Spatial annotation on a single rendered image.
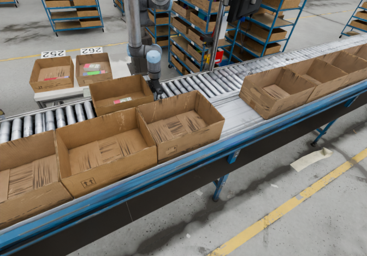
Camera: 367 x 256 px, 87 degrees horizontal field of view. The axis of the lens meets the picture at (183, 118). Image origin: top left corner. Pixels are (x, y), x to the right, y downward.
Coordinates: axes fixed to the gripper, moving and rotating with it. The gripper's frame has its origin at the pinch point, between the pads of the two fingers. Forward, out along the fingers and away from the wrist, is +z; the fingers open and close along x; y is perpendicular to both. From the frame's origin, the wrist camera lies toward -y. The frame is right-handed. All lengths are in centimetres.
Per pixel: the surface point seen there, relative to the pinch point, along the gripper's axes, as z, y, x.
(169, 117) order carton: -8.4, -29.4, 3.1
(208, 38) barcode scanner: -27, 31, -64
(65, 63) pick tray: 2, 87, 56
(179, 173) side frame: 1, -63, 13
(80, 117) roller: 5, 10, 55
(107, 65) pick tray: 4, 74, 21
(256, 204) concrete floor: 80, -84, -61
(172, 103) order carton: -19.1, -29.2, 1.3
